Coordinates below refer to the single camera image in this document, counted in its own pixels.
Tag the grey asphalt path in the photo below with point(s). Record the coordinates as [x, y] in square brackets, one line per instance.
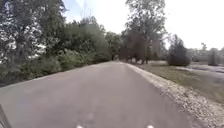
[96, 96]

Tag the robot's own part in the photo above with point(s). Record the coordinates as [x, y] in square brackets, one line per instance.
[150, 126]
[79, 126]

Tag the dark conical tree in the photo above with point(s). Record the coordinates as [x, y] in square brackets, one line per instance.
[177, 52]

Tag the distant row of trees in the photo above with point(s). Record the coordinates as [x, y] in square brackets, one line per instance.
[210, 56]

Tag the tall trees beside path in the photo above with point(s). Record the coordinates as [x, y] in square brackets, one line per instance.
[143, 33]

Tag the wood of green trees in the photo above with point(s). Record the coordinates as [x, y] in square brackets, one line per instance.
[43, 43]

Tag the grass field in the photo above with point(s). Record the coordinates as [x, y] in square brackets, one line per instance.
[196, 80]

